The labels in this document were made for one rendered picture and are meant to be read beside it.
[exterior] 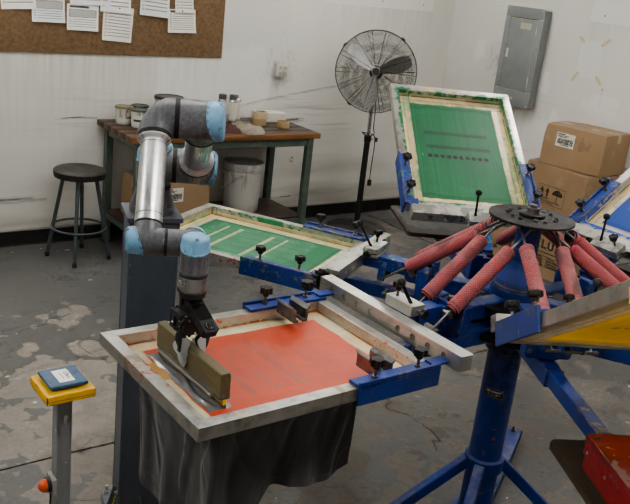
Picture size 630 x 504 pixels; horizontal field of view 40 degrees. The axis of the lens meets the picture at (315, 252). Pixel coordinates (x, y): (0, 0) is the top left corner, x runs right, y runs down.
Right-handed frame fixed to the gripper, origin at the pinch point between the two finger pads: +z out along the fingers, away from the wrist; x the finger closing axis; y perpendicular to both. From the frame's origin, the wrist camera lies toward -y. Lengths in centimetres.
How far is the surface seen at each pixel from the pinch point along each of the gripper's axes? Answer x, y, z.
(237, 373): -13.6, -2.2, 5.0
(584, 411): -96, -58, 8
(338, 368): -42.2, -11.3, 5.0
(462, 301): -94, -8, -7
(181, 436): 3.2, -3.0, 20.2
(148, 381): 13.6, -2.2, 1.8
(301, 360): -35.1, -2.7, 4.9
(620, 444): -59, -92, -10
